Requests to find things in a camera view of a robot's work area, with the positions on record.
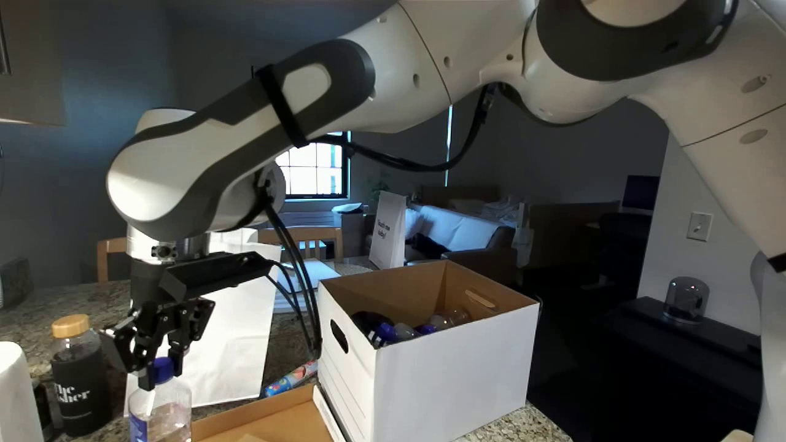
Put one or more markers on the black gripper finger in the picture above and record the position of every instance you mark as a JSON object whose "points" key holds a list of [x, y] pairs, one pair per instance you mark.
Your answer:
{"points": [[137, 357], [187, 335]]}

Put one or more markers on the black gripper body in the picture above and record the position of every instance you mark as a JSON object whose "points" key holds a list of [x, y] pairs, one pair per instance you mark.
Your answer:
{"points": [[162, 314]]}

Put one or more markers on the clear water bottle blue cap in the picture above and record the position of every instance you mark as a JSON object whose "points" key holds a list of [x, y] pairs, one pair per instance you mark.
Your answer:
{"points": [[381, 331], [426, 328], [162, 409]]}

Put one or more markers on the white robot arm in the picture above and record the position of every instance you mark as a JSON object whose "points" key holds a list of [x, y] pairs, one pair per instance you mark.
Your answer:
{"points": [[458, 39]]}

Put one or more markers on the white cardboard storage box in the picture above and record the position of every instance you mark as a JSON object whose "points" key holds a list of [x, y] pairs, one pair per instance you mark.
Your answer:
{"points": [[433, 377]]}

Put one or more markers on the white paper bag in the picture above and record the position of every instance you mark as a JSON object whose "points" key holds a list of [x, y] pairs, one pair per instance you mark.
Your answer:
{"points": [[233, 351]]}

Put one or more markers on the dark jar with wooden lid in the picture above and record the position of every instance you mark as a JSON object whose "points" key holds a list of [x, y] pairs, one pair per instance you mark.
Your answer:
{"points": [[77, 384]]}

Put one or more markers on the light wooden chair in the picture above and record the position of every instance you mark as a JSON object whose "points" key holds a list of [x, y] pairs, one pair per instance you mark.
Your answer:
{"points": [[315, 237], [112, 245]]}

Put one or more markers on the colourful blue red tube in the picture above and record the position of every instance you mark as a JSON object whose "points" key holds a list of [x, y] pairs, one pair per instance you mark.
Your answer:
{"points": [[288, 380]]}

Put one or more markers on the wooden tray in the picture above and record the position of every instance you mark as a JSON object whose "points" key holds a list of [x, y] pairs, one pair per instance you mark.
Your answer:
{"points": [[271, 420]]}

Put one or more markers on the bright gridded window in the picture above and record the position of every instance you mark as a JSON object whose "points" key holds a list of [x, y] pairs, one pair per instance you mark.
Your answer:
{"points": [[315, 168]]}

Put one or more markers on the living room sofa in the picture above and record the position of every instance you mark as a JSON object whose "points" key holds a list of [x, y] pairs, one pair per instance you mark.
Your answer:
{"points": [[458, 229]]}

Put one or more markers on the dark monitor screen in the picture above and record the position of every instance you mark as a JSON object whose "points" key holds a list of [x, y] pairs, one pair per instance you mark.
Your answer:
{"points": [[641, 194]]}

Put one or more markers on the dark side table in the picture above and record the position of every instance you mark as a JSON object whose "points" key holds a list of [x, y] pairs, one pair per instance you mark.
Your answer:
{"points": [[678, 360]]}

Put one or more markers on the clear glass jar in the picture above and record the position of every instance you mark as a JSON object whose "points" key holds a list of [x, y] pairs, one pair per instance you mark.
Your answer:
{"points": [[686, 298]]}

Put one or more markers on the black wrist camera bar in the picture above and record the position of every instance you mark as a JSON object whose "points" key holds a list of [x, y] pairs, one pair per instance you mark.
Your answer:
{"points": [[211, 274]]}

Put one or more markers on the white wall outlet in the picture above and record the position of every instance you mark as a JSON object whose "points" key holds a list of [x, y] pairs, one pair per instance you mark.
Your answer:
{"points": [[697, 227]]}

